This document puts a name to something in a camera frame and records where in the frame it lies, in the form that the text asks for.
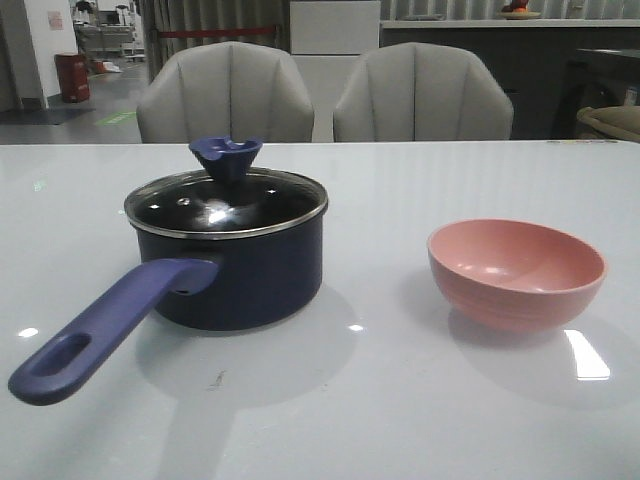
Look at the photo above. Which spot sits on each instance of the grey curtain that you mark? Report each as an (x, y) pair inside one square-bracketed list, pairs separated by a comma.
[(192, 15)]

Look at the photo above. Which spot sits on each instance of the white cabinet column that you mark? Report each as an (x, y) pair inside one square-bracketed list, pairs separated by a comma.
[(326, 37)]

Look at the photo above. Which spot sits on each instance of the dark blue saucepan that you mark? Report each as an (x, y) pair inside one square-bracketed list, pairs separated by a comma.
[(215, 285)]

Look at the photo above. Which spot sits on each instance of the beige upholstered chair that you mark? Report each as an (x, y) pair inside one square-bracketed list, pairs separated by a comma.
[(233, 89), (421, 92)]

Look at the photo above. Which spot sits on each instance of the red bin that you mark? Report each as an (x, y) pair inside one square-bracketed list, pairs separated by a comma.
[(72, 77)]

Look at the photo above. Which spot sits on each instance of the right beige upholstered chair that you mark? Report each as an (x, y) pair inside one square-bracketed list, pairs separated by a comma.
[(421, 92)]

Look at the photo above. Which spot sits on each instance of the fruit plate on counter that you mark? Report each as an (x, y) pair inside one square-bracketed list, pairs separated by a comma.
[(517, 10)]

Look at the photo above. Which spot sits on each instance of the brown sofa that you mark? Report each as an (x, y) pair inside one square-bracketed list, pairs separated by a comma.
[(616, 122)]

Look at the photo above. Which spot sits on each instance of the left beige upholstered chair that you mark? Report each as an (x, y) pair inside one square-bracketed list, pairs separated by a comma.
[(233, 89)]

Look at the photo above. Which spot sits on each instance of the red barrier belt stanchion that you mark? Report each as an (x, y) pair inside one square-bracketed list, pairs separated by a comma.
[(272, 35)]

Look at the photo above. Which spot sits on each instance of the pink bowl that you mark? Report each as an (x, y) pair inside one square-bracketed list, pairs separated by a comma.
[(513, 275)]

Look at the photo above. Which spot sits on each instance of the glass lid with blue knob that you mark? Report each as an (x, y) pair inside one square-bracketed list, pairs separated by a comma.
[(227, 198)]

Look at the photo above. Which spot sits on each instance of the dark kitchen counter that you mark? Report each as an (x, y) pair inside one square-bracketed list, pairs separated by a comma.
[(542, 64)]

